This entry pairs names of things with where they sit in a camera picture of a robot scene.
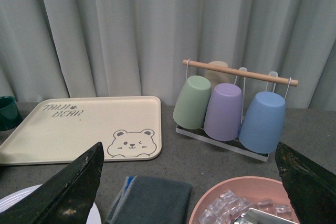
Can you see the grey blue folded cloth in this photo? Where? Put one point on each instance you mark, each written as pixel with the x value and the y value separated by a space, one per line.
pixel 146 199

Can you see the dark green mug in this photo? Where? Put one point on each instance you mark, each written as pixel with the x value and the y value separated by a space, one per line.
pixel 10 114

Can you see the white ridged plate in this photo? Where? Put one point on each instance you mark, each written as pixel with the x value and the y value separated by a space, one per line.
pixel 12 199

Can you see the clear ice cubes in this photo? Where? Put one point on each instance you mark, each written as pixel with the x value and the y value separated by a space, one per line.
pixel 227 207

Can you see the green plastic cup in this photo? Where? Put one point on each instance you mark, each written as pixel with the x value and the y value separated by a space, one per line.
pixel 192 102

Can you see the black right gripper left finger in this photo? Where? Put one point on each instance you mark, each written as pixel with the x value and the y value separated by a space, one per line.
pixel 67 197

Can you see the purple plastic cup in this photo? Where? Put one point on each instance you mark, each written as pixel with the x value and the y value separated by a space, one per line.
pixel 223 115

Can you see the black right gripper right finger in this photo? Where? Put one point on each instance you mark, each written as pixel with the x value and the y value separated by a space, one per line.
pixel 309 186

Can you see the beige plastic cup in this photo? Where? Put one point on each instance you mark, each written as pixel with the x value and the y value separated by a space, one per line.
pixel 215 77

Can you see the silver metal scoop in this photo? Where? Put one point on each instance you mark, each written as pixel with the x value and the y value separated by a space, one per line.
pixel 256 216

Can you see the grey curtain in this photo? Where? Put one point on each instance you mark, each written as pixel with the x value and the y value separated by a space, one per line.
pixel 101 48

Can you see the white cup rack wooden bar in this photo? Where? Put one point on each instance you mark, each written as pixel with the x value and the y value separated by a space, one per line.
pixel 233 145

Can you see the pink bowl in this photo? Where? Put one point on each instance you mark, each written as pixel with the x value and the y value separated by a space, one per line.
pixel 253 188

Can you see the cream bear serving tray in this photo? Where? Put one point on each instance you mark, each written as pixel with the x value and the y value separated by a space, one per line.
pixel 59 130

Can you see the blue plastic cup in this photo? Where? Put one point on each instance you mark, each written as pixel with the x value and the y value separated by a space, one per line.
pixel 263 123

